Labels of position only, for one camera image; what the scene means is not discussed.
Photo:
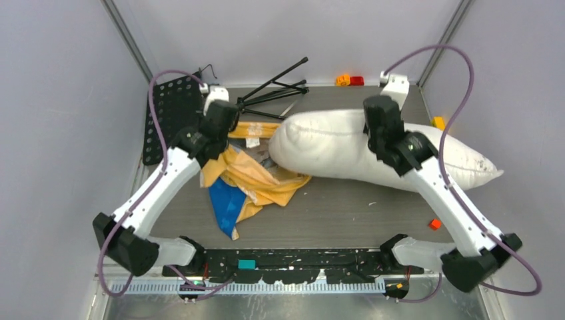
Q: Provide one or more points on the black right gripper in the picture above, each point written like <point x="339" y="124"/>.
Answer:
<point x="366" y="128"/>

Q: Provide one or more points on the white pillow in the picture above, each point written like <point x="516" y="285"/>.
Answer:
<point x="332" y="144"/>

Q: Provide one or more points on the blue cartoon pillowcase orange lining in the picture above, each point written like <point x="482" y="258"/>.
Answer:
<point x="243" y="179"/>

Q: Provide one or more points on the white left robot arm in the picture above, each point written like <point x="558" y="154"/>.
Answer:
<point x="125" y="236"/>

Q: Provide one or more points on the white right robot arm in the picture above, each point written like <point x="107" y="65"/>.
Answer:
<point x="476" y="251"/>

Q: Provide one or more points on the black perforated metal plate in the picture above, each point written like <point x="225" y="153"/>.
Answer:
<point x="178" y="103"/>

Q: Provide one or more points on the red toy block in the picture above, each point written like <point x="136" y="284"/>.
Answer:
<point x="356" y="81"/>

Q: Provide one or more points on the yellow toy block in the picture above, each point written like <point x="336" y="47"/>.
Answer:
<point x="439" y="123"/>

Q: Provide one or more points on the black folded tripod stand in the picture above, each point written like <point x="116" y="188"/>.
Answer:
<point x="285" y="90"/>

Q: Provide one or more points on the orange toy block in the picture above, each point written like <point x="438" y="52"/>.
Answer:
<point x="342" y="80"/>

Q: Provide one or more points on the small orange cube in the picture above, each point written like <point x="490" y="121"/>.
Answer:
<point x="435" y="224"/>

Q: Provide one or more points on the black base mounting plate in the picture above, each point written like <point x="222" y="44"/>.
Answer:
<point x="293" y="266"/>

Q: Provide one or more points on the teal rectangular block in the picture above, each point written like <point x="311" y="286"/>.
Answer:
<point x="246" y="264"/>

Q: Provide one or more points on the aluminium slotted rail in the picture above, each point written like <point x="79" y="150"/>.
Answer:
<point x="172" y="286"/>

